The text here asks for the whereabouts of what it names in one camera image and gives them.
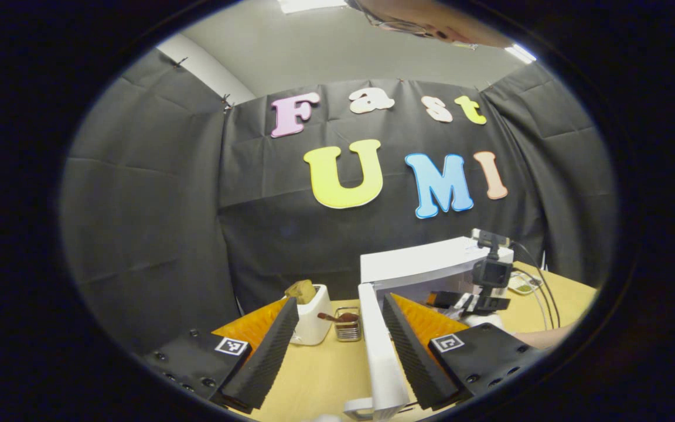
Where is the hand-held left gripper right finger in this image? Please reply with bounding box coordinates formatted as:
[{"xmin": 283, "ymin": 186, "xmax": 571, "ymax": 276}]
[{"xmin": 383, "ymin": 293, "xmax": 550, "ymax": 411}]

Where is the metal wire holder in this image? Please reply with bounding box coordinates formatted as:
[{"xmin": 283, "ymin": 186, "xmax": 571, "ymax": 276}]
[{"xmin": 335, "ymin": 307, "xmax": 363, "ymax": 342}]

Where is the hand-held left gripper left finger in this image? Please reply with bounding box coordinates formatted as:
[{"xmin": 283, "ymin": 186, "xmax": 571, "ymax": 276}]
[{"xmin": 149, "ymin": 297, "xmax": 299, "ymax": 411}]

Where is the long ceiling light panel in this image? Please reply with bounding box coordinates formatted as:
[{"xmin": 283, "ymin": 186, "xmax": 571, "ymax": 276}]
[{"xmin": 279, "ymin": 0, "xmax": 348, "ymax": 13}]

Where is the black backdrop cloth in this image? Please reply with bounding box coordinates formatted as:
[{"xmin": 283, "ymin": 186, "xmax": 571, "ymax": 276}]
[{"xmin": 59, "ymin": 47, "xmax": 618, "ymax": 352}]

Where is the person's head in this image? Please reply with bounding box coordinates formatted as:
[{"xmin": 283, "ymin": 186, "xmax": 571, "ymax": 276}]
[{"xmin": 346, "ymin": 0, "xmax": 515, "ymax": 49}]

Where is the white sectioned bean dish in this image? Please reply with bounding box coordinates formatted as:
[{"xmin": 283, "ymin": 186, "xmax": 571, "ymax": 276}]
[{"xmin": 507, "ymin": 273, "xmax": 543, "ymax": 295}]

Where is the white toaster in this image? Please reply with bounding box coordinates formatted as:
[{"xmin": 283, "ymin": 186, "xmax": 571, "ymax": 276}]
[{"xmin": 288, "ymin": 284, "xmax": 333, "ymax": 346}]

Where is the small ceiling light panel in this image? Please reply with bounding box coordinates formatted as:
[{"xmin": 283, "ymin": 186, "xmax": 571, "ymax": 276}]
[{"xmin": 504, "ymin": 44, "xmax": 537, "ymax": 64}]

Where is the brown bread slice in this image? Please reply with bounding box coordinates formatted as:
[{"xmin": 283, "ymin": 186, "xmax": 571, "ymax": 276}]
[{"xmin": 285, "ymin": 280, "xmax": 316, "ymax": 304}]

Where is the black cable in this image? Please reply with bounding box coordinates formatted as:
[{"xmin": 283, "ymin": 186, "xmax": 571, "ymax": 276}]
[{"xmin": 510, "ymin": 240, "xmax": 562, "ymax": 330}]

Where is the white microwave oven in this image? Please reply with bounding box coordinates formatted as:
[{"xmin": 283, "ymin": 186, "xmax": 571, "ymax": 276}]
[{"xmin": 343, "ymin": 236, "xmax": 515, "ymax": 421}]

